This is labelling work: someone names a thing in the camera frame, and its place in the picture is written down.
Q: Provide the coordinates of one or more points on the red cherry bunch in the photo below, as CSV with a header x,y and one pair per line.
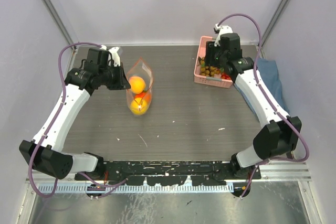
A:
x,y
224,76

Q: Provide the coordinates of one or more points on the orange fruit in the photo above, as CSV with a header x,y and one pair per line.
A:
x,y
137,84

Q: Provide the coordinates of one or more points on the blue cloth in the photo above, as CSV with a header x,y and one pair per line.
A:
x,y
269,73

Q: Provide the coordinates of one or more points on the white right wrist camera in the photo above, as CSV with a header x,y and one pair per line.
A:
x,y
220,30

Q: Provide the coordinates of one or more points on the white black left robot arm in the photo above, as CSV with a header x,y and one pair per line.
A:
x,y
46,146

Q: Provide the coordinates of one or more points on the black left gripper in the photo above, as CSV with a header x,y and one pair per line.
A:
x,y
122,83

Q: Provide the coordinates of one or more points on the clear zip bag orange zipper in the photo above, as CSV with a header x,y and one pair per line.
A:
x,y
143,70

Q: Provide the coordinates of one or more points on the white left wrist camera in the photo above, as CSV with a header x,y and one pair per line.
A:
x,y
114,55

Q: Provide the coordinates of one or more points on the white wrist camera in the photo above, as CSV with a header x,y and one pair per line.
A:
x,y
114,55
220,30

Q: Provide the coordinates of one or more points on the white slotted cable duct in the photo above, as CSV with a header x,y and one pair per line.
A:
x,y
186,188

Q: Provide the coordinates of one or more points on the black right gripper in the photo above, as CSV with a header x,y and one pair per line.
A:
x,y
210,49

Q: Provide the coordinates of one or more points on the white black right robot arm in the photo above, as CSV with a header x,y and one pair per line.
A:
x,y
278,134

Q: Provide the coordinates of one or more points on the orange tangerine with leaf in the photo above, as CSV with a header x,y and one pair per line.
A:
x,y
146,96

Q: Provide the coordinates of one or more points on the pink plastic basket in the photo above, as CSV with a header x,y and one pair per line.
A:
x,y
216,80

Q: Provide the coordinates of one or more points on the yellow lemon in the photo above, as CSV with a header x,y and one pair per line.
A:
x,y
139,106

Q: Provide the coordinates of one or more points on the brown longan bunch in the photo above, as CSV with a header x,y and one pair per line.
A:
x,y
207,70

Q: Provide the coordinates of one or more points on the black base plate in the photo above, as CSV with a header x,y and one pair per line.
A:
x,y
136,173

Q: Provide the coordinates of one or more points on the aluminium front rail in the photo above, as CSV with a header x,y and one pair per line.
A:
x,y
78,171

